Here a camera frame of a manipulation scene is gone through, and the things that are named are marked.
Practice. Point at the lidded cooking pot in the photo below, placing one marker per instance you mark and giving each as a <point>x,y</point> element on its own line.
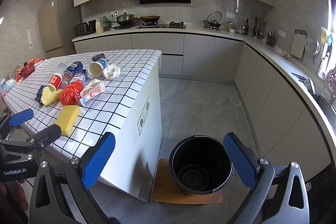
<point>125,19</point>

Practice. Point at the white tissue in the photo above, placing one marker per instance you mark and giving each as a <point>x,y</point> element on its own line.
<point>111,72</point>

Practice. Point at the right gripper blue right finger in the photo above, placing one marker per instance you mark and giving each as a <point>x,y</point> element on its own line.
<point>242,158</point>

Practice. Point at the blue cloth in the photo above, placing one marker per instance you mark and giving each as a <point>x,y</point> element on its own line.
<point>38,97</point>

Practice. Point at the gas stove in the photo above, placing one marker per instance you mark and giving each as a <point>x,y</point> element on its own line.
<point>177,25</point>

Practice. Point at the clear plastic cup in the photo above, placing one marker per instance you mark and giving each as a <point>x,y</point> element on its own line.
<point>60,68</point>

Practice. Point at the knife block holder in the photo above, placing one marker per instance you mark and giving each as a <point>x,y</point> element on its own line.
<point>271,38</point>

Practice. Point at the cream thermos jug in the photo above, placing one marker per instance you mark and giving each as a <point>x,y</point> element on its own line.
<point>99,26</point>

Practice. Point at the red paper cup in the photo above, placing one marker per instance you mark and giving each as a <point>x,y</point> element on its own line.
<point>55,81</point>

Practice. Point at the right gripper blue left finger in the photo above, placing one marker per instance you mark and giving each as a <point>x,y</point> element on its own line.
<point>95,158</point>

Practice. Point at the beige refrigerator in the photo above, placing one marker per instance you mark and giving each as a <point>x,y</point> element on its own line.
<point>57,23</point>

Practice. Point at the black kettle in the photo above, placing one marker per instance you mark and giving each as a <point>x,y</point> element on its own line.
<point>213,21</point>

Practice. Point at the person left hand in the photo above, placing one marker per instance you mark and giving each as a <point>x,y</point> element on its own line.
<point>18,193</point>

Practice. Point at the snack wrapper packet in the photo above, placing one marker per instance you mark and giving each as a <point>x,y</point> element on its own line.
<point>93,89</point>

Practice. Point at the black wok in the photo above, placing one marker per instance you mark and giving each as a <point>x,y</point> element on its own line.
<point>149,18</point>

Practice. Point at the blue pepsi can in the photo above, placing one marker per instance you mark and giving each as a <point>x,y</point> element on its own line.
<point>72,70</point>

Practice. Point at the black microwave oven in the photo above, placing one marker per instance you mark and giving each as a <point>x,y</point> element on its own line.
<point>86,28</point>

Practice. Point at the yellow rubber glove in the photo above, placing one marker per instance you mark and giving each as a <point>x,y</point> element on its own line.
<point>49,96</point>

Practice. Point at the brown wooden board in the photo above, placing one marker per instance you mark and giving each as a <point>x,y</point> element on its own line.
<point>165,190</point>

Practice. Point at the round metal strainer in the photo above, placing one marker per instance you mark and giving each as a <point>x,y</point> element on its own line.
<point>312,46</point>

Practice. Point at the red tool on counter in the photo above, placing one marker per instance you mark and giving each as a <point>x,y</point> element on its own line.
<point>26,69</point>

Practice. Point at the yellow sponge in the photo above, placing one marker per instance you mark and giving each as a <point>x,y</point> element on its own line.
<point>67,118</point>

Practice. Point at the white kitchen island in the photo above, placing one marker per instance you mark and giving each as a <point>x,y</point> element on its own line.
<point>129,108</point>

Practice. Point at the dark bottle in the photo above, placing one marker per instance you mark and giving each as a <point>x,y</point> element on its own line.
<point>245,28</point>

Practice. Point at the blue white paper cup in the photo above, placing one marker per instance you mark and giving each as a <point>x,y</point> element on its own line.
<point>96,68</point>

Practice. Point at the white cutting board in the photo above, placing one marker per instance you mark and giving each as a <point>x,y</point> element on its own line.
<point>298,43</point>

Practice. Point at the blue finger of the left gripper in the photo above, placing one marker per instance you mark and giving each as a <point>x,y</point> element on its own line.
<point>21,117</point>
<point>44,138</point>

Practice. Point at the red plastic bag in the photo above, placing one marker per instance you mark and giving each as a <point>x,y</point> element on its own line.
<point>68,95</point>

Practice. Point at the utensil holder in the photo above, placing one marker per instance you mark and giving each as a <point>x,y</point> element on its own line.
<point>258,28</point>

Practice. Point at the black trash bucket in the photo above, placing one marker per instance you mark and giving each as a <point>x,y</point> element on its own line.
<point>199,165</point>

